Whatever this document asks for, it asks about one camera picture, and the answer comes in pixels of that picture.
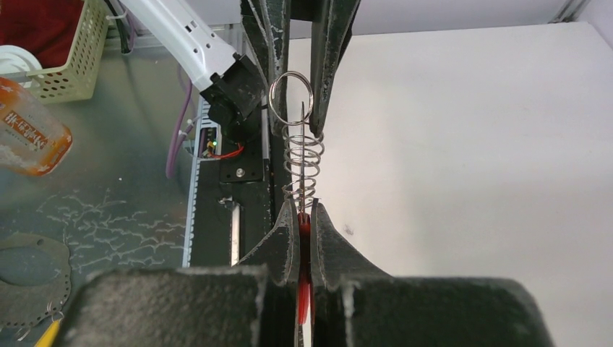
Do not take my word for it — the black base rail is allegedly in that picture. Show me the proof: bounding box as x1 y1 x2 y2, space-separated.
181 98 288 267

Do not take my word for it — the yellow tag key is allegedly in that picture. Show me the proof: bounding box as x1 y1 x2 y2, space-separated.
34 312 64 347

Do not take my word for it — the red cloth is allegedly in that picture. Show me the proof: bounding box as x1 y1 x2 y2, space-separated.
1 0 84 64

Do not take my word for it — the red grey keyring holder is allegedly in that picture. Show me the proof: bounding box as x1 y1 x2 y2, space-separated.
267 70 325 326

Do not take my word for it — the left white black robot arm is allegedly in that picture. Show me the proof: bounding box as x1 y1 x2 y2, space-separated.
126 1 359 142

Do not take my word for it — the left circuit board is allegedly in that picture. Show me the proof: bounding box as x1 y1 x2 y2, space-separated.
197 126 244 160

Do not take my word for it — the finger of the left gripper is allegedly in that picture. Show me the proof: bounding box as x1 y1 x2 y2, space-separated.
239 0 292 137
310 0 361 137

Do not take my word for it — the beige perforated basket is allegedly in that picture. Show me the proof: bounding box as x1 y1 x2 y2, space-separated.
26 0 108 104

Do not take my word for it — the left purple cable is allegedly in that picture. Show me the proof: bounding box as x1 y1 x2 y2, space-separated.
165 67 202 179

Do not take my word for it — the spare metal keyring holder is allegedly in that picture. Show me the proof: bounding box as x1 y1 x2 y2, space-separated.
1 233 72 342

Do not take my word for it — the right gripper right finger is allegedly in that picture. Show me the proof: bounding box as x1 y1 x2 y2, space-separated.
310 202 554 346

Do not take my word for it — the white round lid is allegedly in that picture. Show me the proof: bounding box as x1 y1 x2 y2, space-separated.
1 45 42 88

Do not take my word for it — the orange label plastic bottle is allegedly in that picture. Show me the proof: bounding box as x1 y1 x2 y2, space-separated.
1 77 73 176

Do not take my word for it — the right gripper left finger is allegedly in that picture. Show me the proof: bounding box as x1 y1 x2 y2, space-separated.
55 200 300 346

